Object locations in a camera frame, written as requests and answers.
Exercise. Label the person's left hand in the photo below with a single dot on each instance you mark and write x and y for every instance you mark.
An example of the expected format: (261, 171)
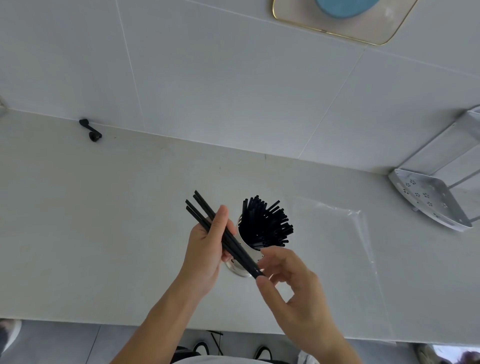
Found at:
(200, 255)

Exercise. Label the person's right hand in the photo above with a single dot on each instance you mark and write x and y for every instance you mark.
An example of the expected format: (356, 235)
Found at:
(303, 303)

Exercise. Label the person's left thumb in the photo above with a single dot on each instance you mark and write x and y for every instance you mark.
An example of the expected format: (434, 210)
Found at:
(218, 224)

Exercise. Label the person's right thumb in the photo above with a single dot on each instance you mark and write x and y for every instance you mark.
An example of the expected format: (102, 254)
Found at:
(270, 298)

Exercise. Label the person's right middle finger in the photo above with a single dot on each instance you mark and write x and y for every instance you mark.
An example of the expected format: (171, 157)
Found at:
(275, 269)

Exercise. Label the person's left forearm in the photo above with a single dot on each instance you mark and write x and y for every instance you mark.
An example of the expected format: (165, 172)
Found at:
(165, 322)

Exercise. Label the person's right forearm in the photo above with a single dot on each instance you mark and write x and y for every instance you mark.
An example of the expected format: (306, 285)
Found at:
(337, 354)

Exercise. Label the steel chopstick holder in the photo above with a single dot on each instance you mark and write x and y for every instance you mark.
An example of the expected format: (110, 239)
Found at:
(247, 255)

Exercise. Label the bunch of black chopsticks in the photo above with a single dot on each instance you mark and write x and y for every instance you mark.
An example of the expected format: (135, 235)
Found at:
(264, 225)

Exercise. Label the person's black white shoe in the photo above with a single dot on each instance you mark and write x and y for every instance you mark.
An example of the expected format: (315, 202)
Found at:
(201, 348)
(263, 353)

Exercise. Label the clear plastic bag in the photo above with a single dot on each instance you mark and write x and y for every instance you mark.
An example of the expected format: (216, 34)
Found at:
(337, 262)

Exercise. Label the thin black stick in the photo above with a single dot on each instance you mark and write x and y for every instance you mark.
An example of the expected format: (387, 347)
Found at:
(216, 343)

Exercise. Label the person's white shirt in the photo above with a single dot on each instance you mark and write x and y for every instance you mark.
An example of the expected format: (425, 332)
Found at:
(225, 360)

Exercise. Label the person's dark trousers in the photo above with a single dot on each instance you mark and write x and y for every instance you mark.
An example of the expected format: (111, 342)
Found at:
(182, 355)

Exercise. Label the white perforated corner shelf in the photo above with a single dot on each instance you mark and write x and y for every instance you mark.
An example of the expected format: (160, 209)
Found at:
(427, 195)

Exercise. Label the grey white shoe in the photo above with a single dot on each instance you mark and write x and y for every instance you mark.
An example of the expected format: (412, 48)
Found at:
(9, 335)

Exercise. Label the blue bowl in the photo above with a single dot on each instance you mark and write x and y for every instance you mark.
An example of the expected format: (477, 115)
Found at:
(347, 7)

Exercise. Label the black wall hook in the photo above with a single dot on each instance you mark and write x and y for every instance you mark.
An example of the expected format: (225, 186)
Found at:
(93, 134)

